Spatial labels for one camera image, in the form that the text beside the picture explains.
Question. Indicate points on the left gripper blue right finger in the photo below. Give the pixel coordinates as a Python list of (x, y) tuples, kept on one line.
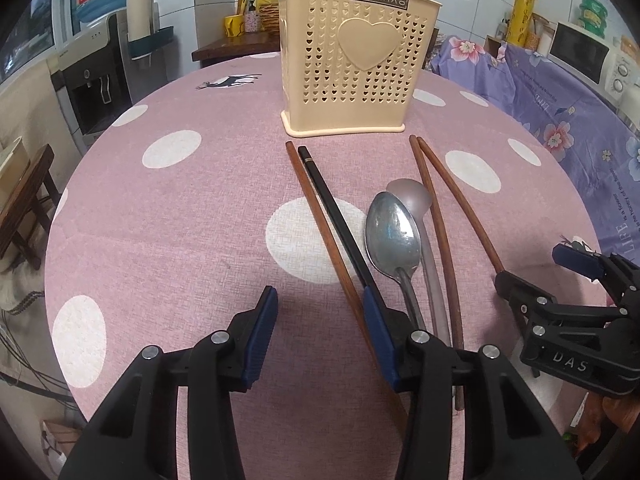
[(380, 338)]

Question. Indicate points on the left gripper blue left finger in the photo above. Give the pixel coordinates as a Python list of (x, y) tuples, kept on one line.
[(258, 335)]

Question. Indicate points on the shiny steel spoon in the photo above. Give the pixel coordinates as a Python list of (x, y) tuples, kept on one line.
[(394, 248)]

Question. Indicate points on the matte grey spoon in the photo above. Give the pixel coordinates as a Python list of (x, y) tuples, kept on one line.
[(418, 201)]

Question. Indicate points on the black chopstick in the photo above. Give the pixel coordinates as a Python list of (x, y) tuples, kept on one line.
[(341, 227)]

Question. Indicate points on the brown wooden chopstick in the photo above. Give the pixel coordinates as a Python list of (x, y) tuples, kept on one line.
[(465, 205), (393, 401), (450, 289)]

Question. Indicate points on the person's right hand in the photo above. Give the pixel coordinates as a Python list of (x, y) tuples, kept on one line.
[(622, 412)]

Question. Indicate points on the pink polka dot tablecloth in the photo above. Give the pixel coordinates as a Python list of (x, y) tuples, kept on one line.
[(187, 207)]

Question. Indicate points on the purple floral cloth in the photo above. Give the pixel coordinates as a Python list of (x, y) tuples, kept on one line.
[(593, 146)]

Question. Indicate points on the cream plastic utensil holder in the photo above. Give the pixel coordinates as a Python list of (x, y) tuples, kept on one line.
[(350, 66)]

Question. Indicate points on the dark wooden stool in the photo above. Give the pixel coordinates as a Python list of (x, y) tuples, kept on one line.
[(24, 199)]

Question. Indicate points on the dark wooden sink counter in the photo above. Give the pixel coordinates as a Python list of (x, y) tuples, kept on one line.
[(227, 48)]

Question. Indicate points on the white microwave oven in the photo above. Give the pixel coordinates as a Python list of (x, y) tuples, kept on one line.
[(602, 67)]

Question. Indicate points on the grey water dispenser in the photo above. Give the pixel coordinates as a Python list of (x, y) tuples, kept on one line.
[(105, 73)]

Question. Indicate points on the yellow mug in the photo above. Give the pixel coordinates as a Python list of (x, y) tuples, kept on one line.
[(234, 25)]

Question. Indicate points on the woven basin sink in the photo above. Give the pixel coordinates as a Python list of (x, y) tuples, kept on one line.
[(269, 18)]

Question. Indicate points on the paper cup tube dispenser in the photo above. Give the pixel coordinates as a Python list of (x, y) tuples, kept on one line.
[(144, 34)]

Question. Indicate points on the green stacked noodle cups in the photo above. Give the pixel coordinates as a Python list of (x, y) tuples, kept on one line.
[(592, 16)]

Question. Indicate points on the yellow roll package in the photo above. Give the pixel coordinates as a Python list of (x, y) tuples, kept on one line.
[(518, 28)]

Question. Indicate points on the aluminium sliding window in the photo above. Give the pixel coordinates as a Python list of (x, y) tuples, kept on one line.
[(43, 26)]

